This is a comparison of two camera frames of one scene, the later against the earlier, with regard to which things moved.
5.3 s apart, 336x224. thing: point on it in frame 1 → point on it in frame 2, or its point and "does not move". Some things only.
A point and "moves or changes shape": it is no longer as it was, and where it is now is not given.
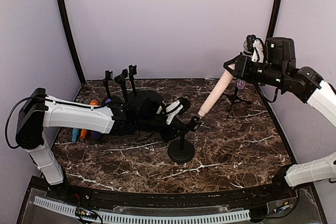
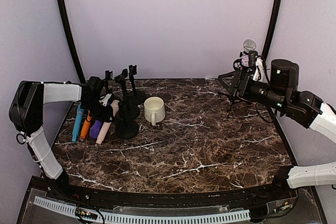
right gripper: (242, 69) → (240, 75)
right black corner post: (276, 6) does not move
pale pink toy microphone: (217, 91) → (115, 105)
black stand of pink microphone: (182, 151) moves or changes shape
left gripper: (171, 133) → (105, 117)
